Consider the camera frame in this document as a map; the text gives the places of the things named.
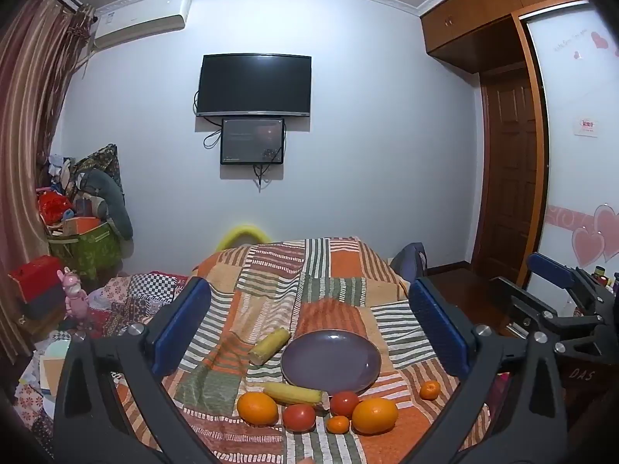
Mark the tapered corn cob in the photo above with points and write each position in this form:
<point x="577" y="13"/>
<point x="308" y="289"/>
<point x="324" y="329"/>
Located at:
<point x="295" y="394"/>

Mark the checkered floral quilt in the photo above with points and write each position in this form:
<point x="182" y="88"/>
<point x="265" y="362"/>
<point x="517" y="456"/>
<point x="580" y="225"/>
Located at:
<point x="145" y="290"/>

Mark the small bottles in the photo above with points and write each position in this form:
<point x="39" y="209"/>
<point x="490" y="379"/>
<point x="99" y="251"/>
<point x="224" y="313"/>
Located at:
<point x="602" y="275"/>

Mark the small tangerine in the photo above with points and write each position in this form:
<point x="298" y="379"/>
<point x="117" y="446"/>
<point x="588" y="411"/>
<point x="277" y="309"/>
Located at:
<point x="430" y="389"/>
<point x="337" y="424"/>

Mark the dark patterned bag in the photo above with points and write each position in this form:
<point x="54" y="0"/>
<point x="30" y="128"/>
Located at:
<point x="101" y="159"/>

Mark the small black wall monitor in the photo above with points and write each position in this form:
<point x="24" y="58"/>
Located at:
<point x="252" y="140"/>

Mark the thick corn cob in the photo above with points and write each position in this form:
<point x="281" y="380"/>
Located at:
<point x="269" y="346"/>

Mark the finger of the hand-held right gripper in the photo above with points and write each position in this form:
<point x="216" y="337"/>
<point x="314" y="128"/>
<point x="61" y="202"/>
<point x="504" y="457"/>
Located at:
<point x="524" y="302"/>
<point x="551" y="268"/>

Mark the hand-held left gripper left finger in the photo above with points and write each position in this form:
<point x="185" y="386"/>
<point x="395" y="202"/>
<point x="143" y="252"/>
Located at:
<point x="176" y="328"/>

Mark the wooden overhead cabinet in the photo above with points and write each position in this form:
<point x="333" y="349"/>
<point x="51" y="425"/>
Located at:
<point x="483" y="14"/>

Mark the red box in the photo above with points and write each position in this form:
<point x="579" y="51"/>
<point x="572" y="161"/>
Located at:
<point x="36" y="275"/>

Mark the white air conditioner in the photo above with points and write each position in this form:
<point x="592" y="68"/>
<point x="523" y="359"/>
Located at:
<point x="140" y="17"/>

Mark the yellow foam cushion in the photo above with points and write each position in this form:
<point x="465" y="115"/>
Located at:
<point x="242" y="234"/>

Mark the grey plush pillow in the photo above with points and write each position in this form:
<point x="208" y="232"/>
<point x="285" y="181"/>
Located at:
<point x="113" y="198"/>

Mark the red fabric bundle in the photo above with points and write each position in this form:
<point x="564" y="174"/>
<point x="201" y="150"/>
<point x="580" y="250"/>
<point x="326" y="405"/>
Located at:
<point x="53" y="205"/>

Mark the green storage box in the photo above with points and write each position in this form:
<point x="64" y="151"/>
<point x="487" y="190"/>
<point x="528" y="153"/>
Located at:
<point x="87" y="251"/>

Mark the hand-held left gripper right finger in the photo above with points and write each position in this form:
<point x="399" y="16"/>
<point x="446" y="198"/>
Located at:
<point x="437" y="328"/>

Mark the striped brown curtain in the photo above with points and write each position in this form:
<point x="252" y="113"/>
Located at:
<point x="29" y="106"/>

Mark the blue chair back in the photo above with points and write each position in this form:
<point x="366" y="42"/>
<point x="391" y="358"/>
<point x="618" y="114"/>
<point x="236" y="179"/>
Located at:
<point x="408" y="258"/>

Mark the large orange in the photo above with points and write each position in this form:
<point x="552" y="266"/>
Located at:
<point x="375" y="415"/>
<point x="258" y="407"/>

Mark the purple ceramic plate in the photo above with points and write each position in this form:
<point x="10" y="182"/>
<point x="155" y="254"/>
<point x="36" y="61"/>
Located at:
<point x="331" y="362"/>

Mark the black wall television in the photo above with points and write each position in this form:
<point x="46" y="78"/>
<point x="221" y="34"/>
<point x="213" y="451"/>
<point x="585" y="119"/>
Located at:
<point x="255" y="84"/>

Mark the orange cardboard box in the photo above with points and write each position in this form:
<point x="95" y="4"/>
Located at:
<point x="80" y="226"/>

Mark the striped patchwork blanket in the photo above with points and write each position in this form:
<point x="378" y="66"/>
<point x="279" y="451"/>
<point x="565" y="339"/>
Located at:
<point x="329" y="275"/>

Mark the stack of papers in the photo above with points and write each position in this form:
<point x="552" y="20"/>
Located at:
<point x="48" y="372"/>

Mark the white heart-print sliding door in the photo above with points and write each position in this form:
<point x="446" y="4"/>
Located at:
<point x="580" y="179"/>

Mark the pink toy rabbit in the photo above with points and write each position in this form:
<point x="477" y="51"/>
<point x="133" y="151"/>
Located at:
<point x="75" y="295"/>

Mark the brown wooden door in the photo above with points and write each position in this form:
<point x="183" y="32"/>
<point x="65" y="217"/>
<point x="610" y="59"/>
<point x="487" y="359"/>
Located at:
<point x="510" y="154"/>

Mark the red tomato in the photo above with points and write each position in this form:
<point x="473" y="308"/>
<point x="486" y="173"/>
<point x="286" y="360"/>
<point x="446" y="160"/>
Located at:
<point x="344" y="402"/>
<point x="299" y="417"/>

